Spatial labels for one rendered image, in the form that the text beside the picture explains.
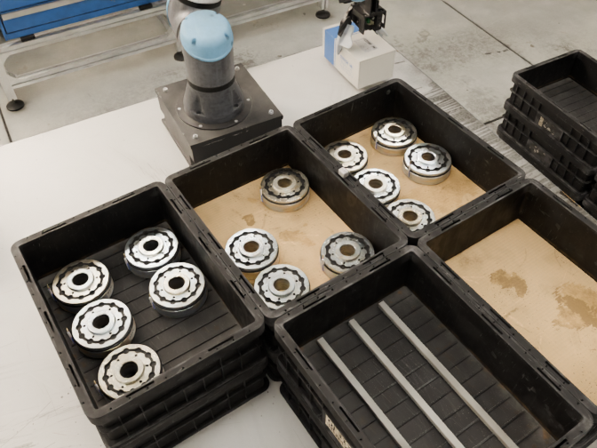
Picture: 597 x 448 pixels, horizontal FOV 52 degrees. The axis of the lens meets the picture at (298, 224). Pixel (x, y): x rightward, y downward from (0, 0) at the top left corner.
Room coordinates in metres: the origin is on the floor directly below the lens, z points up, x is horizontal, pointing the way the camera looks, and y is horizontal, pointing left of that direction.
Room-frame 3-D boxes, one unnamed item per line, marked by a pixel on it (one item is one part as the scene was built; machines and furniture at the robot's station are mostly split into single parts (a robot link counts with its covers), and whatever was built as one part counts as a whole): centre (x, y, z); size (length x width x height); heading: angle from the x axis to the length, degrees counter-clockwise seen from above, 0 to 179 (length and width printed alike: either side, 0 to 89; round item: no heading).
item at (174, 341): (0.62, 0.28, 0.87); 0.40 x 0.30 x 0.11; 33
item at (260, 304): (0.78, 0.03, 0.92); 0.40 x 0.30 x 0.02; 33
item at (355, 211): (0.78, 0.03, 0.87); 0.40 x 0.30 x 0.11; 33
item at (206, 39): (1.27, 0.21, 0.97); 0.13 x 0.12 x 0.14; 19
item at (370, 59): (1.56, -0.18, 0.76); 0.20 x 0.12 x 0.09; 28
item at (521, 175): (0.95, -0.22, 0.92); 0.40 x 0.30 x 0.02; 33
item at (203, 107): (1.26, 0.21, 0.85); 0.15 x 0.15 x 0.10
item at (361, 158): (1.00, -0.10, 0.86); 0.10 x 0.10 x 0.01
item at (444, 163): (0.99, -0.28, 0.86); 0.10 x 0.10 x 0.01
